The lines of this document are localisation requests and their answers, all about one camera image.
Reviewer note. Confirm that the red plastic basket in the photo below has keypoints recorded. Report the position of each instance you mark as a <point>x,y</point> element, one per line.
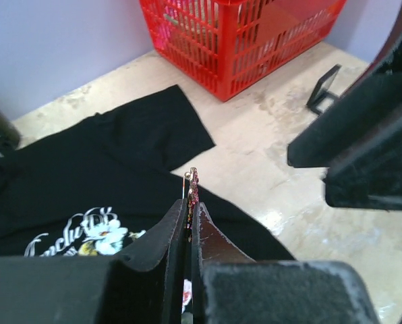
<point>227,46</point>

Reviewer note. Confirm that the pink gold brooch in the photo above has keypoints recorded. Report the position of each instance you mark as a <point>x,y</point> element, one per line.
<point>190,192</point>

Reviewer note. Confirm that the black brooch display box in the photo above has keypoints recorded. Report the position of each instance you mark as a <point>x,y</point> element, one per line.
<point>321,91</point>

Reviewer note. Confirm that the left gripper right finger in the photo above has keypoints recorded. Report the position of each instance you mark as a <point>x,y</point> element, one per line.
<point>230,287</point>

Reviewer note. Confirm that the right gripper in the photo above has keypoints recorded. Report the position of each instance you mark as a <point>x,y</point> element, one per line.
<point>361,136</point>

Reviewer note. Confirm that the black floral t-shirt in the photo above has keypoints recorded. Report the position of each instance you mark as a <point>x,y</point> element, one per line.
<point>96,187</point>

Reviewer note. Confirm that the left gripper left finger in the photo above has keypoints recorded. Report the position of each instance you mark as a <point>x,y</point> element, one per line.
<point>141,284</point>

